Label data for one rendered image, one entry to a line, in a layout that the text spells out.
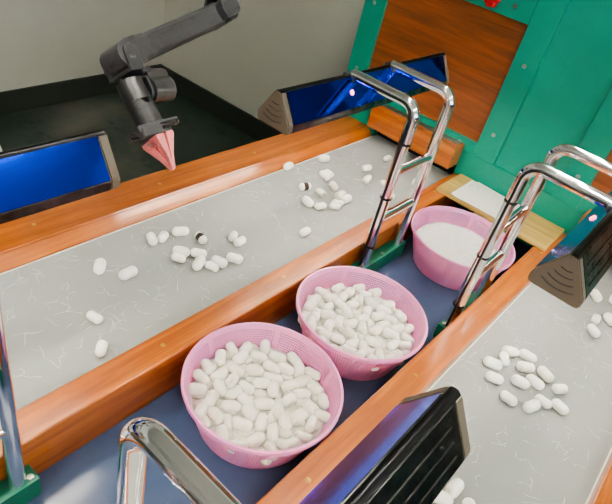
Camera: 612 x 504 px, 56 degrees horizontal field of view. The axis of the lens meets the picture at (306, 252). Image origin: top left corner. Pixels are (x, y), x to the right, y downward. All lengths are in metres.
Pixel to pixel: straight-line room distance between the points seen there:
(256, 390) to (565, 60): 1.12
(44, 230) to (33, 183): 0.45
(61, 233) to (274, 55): 2.15
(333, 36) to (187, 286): 2.00
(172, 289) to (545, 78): 1.08
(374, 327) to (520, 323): 0.35
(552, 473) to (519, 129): 0.94
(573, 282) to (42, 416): 0.76
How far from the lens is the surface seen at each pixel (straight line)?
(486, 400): 1.13
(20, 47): 3.30
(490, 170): 1.74
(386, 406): 0.99
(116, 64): 1.30
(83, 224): 1.24
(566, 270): 0.87
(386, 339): 1.16
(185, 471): 0.44
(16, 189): 0.77
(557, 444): 1.14
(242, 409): 0.96
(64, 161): 0.80
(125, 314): 1.08
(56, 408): 0.92
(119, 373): 0.95
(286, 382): 1.00
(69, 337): 1.04
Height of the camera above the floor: 1.50
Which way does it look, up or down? 36 degrees down
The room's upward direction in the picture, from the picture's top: 15 degrees clockwise
